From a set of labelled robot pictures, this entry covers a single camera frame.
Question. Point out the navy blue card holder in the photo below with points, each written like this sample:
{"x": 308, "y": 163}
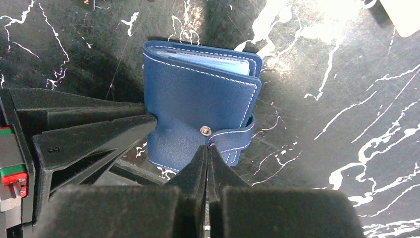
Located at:
{"x": 200, "y": 96}

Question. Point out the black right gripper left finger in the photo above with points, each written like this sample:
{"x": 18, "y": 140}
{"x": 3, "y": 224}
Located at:
{"x": 172, "y": 210}

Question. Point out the black card stack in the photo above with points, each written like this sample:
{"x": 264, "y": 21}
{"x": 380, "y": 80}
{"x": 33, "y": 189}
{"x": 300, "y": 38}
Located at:
{"x": 115, "y": 5}

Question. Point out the white card stack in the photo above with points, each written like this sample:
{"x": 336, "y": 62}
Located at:
{"x": 404, "y": 14}

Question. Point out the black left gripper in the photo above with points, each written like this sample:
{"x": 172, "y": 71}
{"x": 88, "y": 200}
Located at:
{"x": 81, "y": 138}

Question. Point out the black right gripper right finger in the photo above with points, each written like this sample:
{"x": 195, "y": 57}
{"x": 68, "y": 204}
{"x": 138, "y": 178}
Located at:
{"x": 238, "y": 210}

